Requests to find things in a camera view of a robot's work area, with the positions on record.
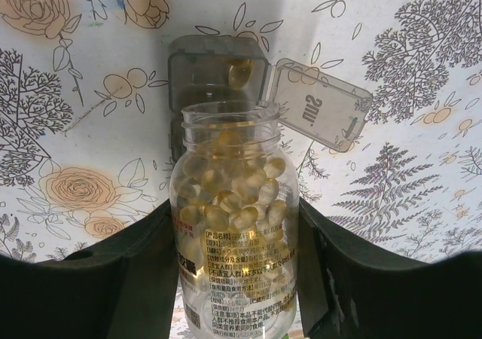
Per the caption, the floral table mat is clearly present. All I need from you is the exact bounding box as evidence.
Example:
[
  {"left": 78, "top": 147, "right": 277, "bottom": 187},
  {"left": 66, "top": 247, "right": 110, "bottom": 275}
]
[{"left": 0, "top": 0, "right": 482, "bottom": 339}]

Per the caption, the clear weekly pill organizer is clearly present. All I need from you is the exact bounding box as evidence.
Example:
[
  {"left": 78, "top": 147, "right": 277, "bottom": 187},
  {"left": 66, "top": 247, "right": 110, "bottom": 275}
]
[{"left": 168, "top": 35, "right": 373, "bottom": 160}]

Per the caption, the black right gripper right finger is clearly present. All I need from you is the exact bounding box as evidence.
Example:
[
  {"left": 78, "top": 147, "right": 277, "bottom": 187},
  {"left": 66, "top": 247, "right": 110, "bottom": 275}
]
[{"left": 297, "top": 201, "right": 481, "bottom": 338}]

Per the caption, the clear pill bottle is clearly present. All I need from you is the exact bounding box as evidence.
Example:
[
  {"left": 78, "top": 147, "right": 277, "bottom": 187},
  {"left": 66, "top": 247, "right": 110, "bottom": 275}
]
[{"left": 169, "top": 101, "right": 300, "bottom": 338}]

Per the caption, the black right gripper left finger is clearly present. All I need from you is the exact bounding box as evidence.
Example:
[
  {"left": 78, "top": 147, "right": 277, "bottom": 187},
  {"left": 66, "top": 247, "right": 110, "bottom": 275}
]
[{"left": 1, "top": 202, "right": 178, "bottom": 338}]

